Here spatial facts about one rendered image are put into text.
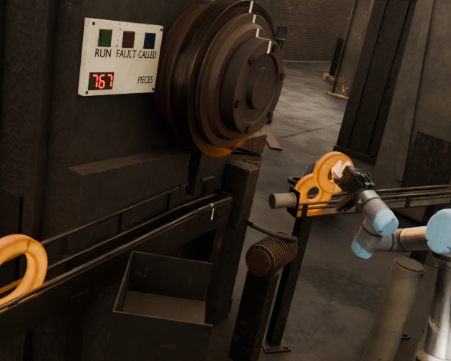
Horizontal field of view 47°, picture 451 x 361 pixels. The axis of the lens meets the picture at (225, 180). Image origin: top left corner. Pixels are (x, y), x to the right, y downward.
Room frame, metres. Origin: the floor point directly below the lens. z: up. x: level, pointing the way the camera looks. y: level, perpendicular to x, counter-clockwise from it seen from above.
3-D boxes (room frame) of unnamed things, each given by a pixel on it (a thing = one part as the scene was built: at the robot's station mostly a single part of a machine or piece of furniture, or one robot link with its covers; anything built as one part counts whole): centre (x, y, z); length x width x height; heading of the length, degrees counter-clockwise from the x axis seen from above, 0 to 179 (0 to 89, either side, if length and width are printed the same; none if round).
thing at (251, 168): (1.78, -0.05, 0.68); 0.11 x 0.08 x 0.24; 60
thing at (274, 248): (1.79, -0.23, 0.27); 0.22 x 0.13 x 0.53; 150
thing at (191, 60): (1.57, 0.05, 1.11); 0.47 x 0.06 x 0.47; 150
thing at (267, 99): (1.53, -0.03, 1.11); 0.28 x 0.06 x 0.28; 150
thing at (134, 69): (1.33, 0.32, 1.15); 0.26 x 0.02 x 0.18; 150
